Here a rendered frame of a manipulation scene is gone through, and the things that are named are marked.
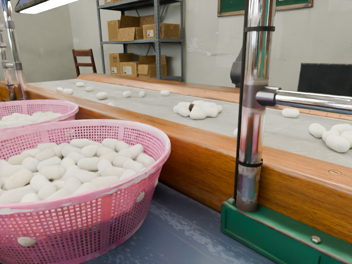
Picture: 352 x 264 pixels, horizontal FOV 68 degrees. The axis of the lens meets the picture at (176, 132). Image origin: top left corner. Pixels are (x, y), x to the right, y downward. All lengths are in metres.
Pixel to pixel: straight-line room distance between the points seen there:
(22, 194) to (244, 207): 0.24
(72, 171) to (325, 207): 0.28
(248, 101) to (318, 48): 2.37
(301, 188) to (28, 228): 0.26
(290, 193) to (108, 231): 0.19
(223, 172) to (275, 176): 0.07
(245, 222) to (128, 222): 0.13
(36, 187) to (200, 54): 2.92
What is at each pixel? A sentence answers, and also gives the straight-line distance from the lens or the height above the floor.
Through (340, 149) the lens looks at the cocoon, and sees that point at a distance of 0.43.
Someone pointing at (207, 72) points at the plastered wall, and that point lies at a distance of 3.11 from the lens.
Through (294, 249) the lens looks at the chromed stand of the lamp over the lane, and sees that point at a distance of 0.30.
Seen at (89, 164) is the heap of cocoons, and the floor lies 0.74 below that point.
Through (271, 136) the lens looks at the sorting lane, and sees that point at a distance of 0.47.
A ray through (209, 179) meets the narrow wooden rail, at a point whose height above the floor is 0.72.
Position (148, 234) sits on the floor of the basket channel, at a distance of 0.33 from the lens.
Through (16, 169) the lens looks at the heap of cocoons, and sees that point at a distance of 0.39.
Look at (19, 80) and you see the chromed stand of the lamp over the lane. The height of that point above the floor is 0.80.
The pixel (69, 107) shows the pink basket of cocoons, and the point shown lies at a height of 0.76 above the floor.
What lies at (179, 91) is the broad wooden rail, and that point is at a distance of 0.88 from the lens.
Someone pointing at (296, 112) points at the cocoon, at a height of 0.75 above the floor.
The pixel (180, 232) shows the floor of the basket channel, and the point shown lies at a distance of 0.34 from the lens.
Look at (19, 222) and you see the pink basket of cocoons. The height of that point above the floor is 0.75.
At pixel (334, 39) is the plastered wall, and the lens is 2.60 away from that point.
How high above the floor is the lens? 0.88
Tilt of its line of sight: 18 degrees down
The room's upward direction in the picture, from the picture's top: 1 degrees counter-clockwise
